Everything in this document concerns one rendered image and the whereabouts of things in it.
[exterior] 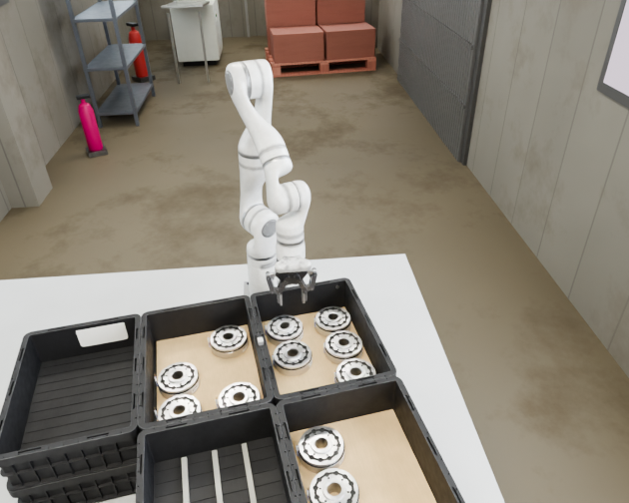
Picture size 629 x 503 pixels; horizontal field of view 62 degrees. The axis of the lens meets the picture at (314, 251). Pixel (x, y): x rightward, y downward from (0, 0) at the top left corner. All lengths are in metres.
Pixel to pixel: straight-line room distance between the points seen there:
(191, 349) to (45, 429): 0.40
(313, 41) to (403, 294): 5.31
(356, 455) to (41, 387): 0.83
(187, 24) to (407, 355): 6.35
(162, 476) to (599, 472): 1.73
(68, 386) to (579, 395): 2.09
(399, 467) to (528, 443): 1.25
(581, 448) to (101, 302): 1.95
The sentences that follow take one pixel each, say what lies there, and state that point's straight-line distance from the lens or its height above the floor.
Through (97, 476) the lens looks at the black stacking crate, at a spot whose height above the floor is 0.81.
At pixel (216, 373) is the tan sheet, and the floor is 0.83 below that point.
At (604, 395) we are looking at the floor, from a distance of 2.74.
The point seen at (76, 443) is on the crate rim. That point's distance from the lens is 1.27.
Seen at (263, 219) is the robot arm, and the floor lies 1.11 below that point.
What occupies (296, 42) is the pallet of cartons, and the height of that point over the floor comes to 0.40.
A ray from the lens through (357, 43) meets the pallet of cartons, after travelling 7.03.
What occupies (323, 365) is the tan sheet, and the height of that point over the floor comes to 0.83.
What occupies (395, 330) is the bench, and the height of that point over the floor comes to 0.70.
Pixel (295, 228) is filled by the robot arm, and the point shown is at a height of 1.20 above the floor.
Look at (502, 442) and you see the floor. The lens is 2.41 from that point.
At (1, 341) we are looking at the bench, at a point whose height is 0.70.
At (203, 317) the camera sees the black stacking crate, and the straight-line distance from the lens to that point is 1.53.
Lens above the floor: 1.87
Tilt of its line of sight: 34 degrees down
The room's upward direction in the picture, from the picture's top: 1 degrees counter-clockwise
